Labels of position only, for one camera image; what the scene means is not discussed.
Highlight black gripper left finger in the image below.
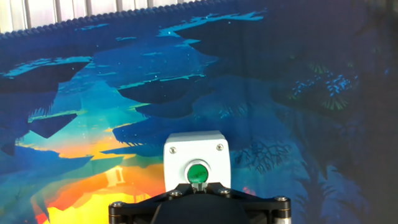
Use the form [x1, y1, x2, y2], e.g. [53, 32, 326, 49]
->
[108, 182, 200, 224]

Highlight white box with green button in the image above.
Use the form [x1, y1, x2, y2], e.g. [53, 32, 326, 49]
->
[163, 130, 232, 193]

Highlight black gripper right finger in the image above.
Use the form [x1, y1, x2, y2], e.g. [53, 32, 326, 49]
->
[198, 182, 292, 224]

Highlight colourful landscape print cloth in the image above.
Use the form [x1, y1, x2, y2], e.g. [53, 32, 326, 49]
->
[0, 0, 398, 224]

